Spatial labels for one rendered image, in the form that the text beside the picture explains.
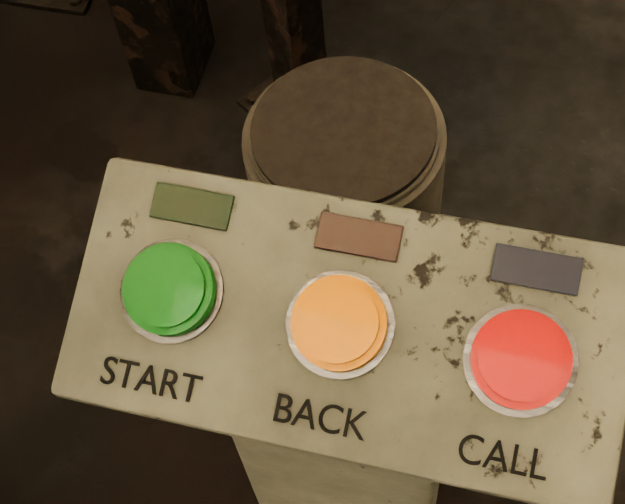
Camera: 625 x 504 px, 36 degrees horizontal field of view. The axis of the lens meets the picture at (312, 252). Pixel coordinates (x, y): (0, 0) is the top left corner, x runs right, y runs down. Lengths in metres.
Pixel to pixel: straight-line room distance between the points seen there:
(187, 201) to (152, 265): 0.03
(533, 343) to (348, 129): 0.22
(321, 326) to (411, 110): 0.21
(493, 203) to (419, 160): 0.61
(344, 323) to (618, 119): 0.89
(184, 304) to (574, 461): 0.17
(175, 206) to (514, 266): 0.15
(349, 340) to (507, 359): 0.06
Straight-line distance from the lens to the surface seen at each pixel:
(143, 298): 0.42
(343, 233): 0.41
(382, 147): 0.55
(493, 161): 1.19
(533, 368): 0.39
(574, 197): 1.18
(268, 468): 0.50
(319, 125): 0.57
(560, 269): 0.41
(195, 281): 0.41
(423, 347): 0.40
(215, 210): 0.42
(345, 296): 0.40
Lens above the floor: 0.97
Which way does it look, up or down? 60 degrees down
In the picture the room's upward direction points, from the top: 7 degrees counter-clockwise
